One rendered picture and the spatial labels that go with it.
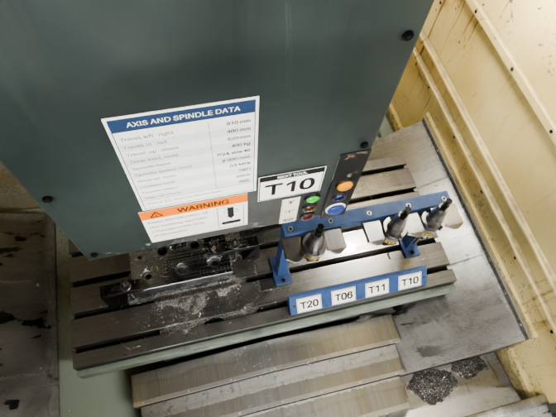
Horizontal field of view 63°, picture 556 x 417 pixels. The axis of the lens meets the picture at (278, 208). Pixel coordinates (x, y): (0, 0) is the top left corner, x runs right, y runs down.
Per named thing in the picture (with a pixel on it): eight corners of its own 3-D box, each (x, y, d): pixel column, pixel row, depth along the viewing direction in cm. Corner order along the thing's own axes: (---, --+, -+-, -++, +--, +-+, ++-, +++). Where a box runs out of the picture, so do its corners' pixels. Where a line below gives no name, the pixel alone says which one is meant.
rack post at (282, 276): (292, 283, 142) (302, 247, 116) (275, 286, 142) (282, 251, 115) (285, 254, 147) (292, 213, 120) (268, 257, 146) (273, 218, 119)
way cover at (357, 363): (413, 406, 154) (430, 403, 140) (146, 479, 140) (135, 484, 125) (383, 320, 167) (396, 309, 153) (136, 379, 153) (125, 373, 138)
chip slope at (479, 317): (491, 352, 164) (531, 337, 141) (307, 400, 153) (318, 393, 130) (404, 153, 202) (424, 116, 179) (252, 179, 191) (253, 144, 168)
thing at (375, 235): (388, 243, 117) (389, 242, 116) (369, 247, 116) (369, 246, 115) (379, 219, 120) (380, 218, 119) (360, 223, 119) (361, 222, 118)
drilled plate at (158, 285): (232, 276, 138) (232, 271, 134) (136, 297, 133) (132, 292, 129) (219, 211, 148) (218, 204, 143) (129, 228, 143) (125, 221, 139)
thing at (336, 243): (347, 251, 115) (348, 251, 114) (328, 256, 114) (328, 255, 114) (340, 227, 118) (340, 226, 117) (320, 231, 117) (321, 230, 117)
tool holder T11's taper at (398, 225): (401, 218, 119) (409, 206, 113) (405, 233, 117) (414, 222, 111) (385, 219, 118) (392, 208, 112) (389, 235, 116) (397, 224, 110)
